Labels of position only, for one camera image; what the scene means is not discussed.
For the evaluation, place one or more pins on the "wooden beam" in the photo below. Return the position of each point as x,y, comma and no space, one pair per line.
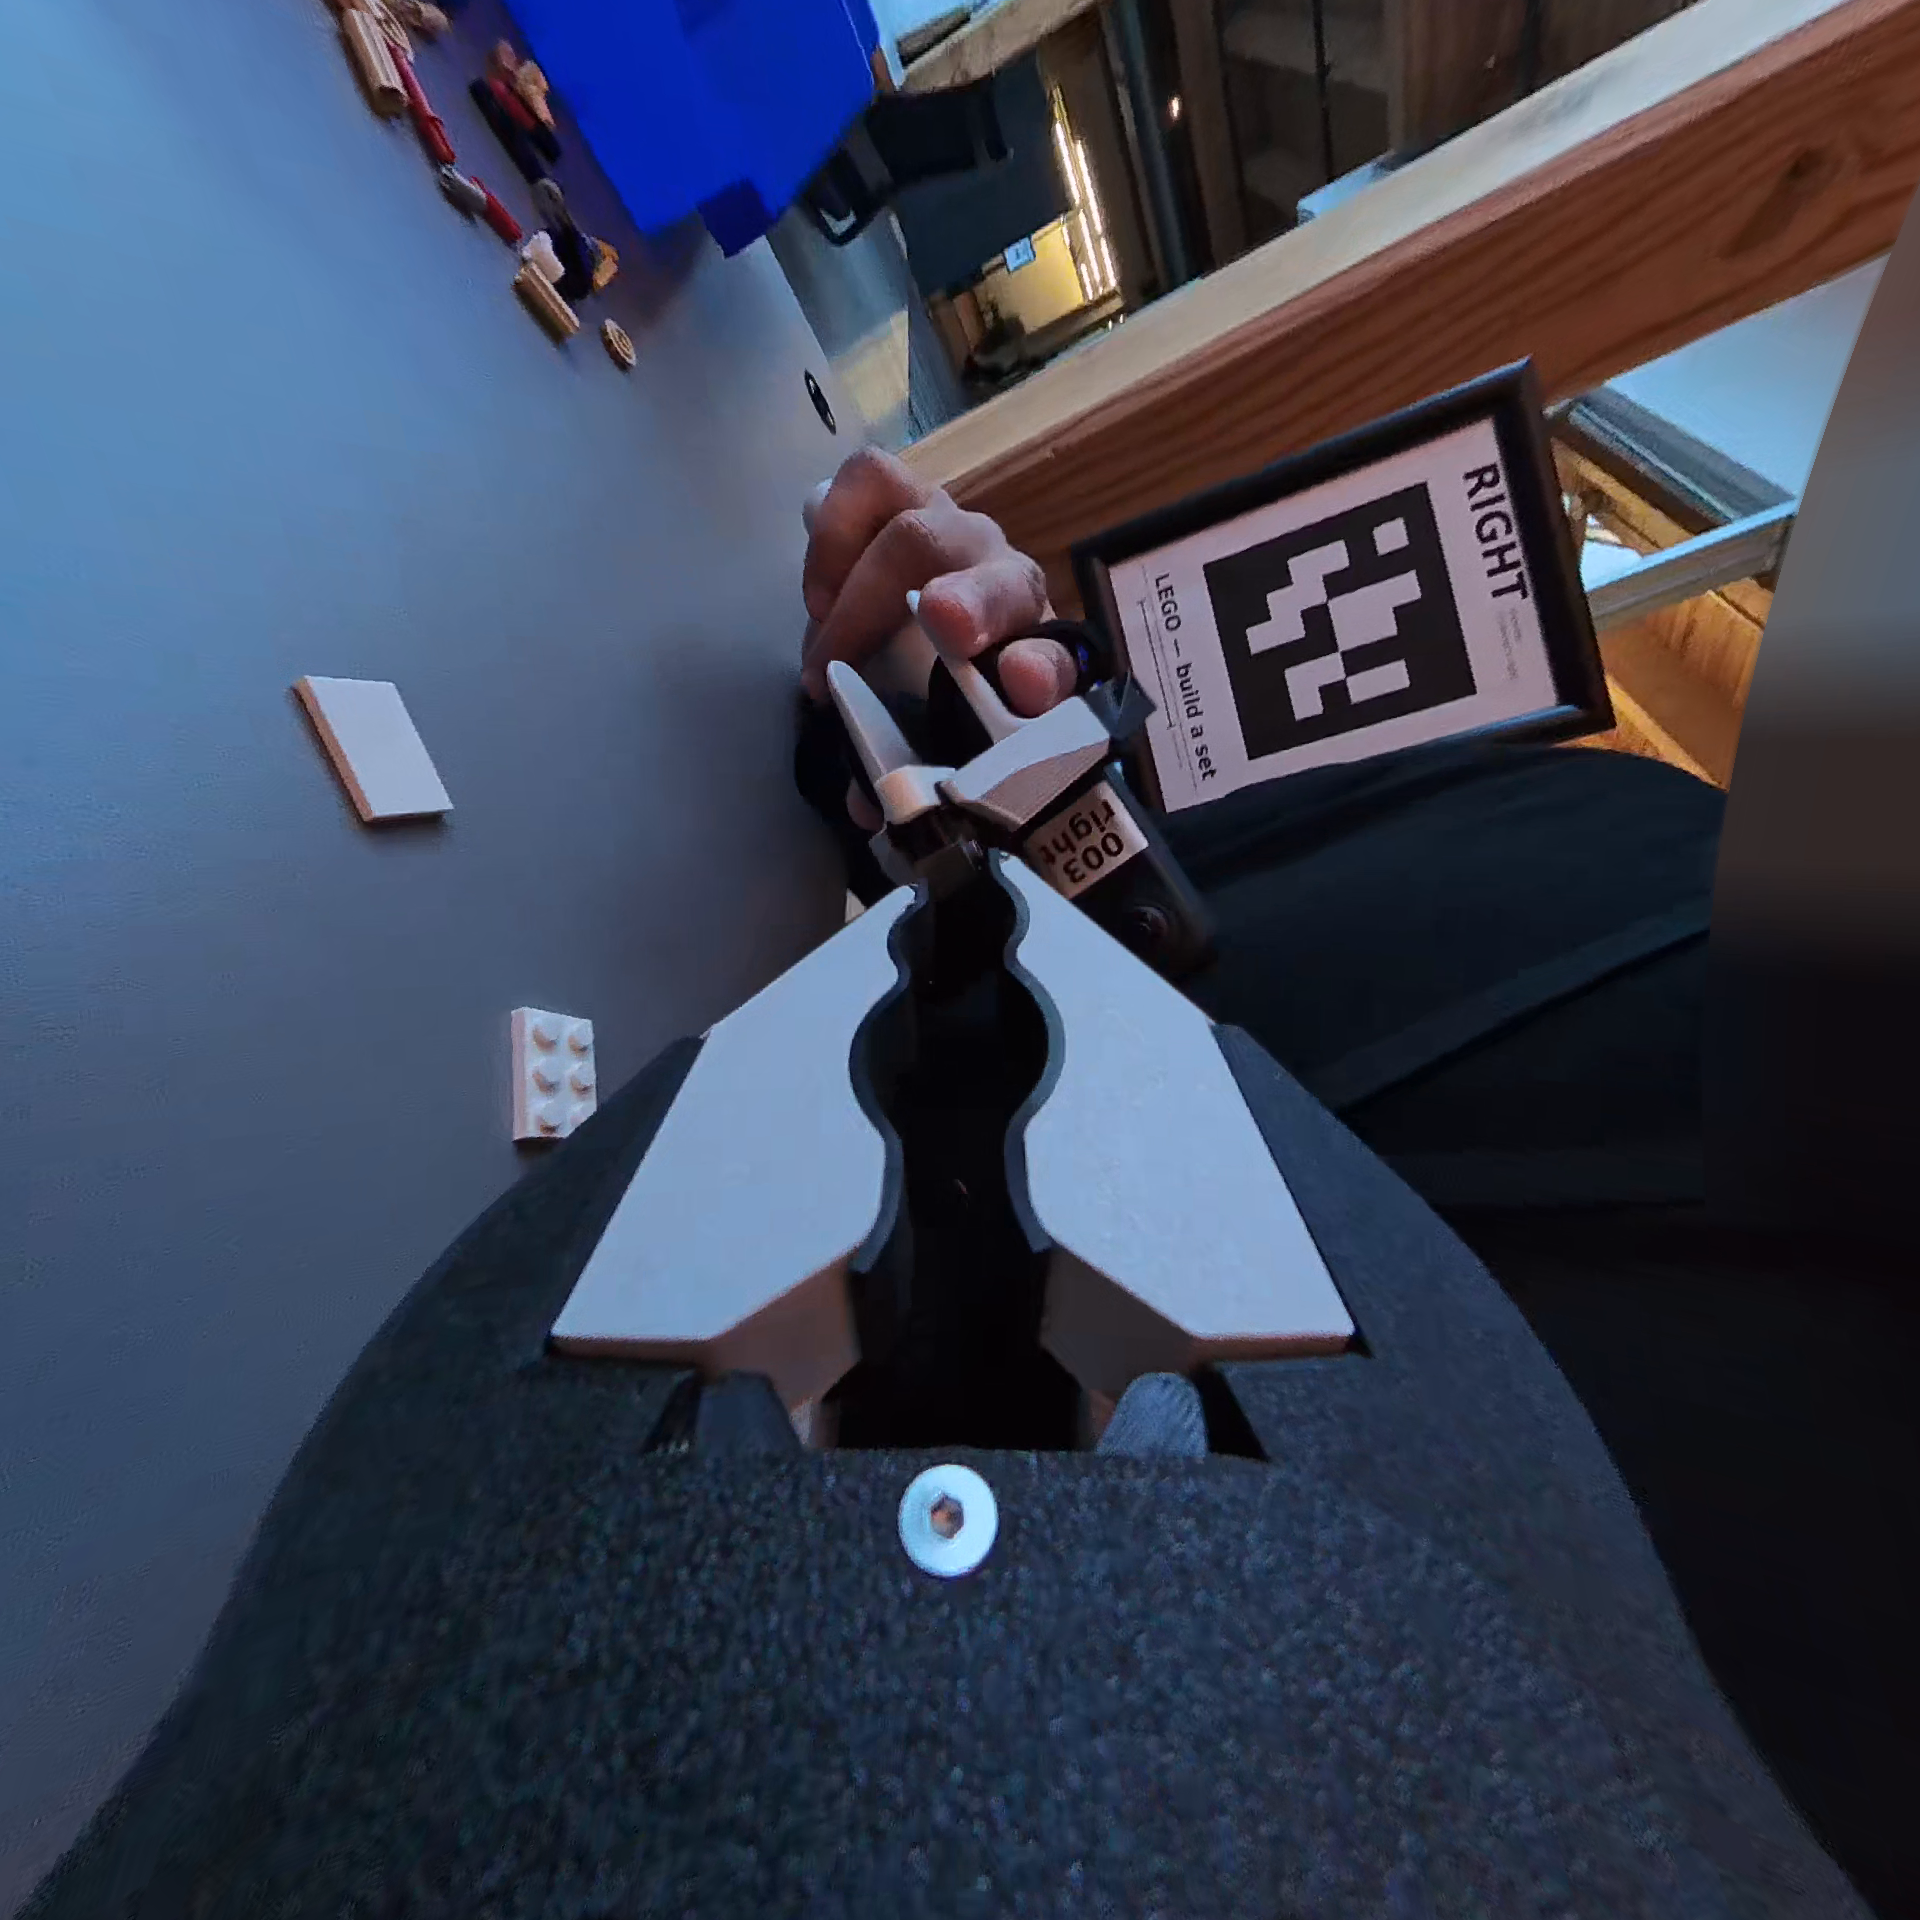
1501,254

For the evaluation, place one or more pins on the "white smooth lego tile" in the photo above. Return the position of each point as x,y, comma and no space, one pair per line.
375,750

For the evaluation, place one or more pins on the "metal rail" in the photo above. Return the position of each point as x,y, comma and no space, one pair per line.
1680,524

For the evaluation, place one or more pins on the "pile of tan lego pieces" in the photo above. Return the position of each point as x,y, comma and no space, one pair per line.
510,151

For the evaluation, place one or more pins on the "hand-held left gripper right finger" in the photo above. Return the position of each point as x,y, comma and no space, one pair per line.
1185,1184

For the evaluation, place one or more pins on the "dark shelving unit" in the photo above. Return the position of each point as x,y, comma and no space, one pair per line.
1274,121

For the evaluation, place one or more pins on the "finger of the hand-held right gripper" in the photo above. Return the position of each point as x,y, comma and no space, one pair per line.
1042,765
879,742

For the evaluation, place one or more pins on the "white studded lego plate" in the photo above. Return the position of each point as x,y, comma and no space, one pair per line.
553,1076

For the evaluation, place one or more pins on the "blue plastic bin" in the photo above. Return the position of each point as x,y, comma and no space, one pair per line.
704,91

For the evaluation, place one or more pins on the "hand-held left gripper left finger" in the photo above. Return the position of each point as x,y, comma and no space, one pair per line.
720,1184

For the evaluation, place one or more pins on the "person's right hand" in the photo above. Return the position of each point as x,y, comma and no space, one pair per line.
901,524

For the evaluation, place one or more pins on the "black round grommet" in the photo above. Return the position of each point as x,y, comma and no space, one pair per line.
818,401

